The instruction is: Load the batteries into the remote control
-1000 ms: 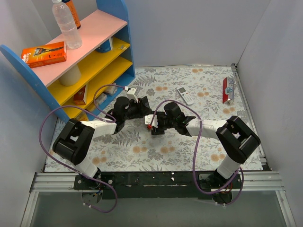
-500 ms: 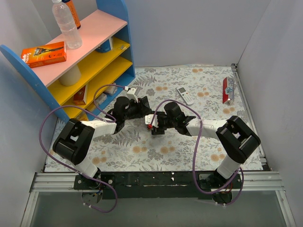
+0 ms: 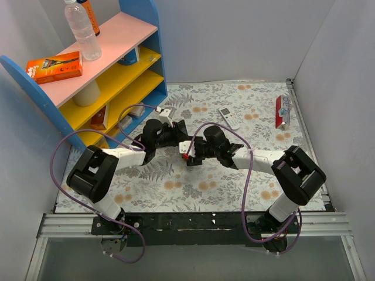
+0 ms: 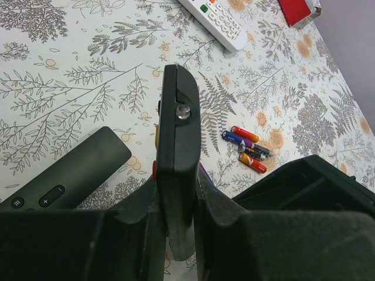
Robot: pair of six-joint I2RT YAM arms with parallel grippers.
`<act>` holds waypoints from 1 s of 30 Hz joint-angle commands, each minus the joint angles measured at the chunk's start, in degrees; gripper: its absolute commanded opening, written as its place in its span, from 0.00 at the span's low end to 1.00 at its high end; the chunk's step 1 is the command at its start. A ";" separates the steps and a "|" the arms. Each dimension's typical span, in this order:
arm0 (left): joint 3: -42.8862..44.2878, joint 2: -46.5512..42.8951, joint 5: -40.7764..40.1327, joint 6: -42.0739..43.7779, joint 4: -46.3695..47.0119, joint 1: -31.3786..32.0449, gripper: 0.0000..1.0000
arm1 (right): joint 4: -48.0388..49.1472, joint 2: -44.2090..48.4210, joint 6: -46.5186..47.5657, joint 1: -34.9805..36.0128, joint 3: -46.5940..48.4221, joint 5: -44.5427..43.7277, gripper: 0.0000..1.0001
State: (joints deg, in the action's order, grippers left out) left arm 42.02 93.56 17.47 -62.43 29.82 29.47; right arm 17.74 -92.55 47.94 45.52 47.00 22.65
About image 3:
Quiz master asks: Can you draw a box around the floral table mat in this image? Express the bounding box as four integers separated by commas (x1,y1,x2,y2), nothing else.
55,81,329,213

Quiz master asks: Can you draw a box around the orange red box on shelf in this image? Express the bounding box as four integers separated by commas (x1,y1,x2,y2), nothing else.
90,104,110,130

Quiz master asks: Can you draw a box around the red toothpaste box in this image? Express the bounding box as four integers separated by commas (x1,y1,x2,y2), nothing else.
275,95,291,130

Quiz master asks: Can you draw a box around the cream cylinder container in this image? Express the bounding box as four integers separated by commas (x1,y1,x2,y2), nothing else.
73,80,101,107

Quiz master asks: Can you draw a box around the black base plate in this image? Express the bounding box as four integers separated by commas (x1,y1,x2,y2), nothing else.
91,212,298,253

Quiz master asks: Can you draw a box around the white soap pack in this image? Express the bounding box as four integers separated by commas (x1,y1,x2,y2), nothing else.
118,115,132,130
128,102,146,119

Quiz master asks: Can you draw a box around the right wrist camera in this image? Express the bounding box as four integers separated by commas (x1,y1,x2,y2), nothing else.
179,140,195,160

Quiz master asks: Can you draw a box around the blue white box on shelf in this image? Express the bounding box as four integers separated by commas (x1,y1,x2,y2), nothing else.
118,46,140,66

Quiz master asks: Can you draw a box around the white air conditioner remote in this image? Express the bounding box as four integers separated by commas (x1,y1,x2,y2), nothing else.
219,107,240,131

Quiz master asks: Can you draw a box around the clear plastic water bottle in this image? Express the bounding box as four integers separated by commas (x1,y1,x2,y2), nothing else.
64,0,102,61

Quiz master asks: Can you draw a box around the orange bottle on shelf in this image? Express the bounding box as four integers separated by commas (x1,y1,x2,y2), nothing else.
77,0,100,36

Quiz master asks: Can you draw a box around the aluminium frame rail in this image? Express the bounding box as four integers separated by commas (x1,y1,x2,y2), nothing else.
26,212,367,280

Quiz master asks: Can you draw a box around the blue pink yellow shelf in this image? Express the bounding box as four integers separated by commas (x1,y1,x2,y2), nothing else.
1,1,168,151

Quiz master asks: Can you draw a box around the orange razor box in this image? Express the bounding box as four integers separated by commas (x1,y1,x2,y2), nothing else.
25,51,83,85

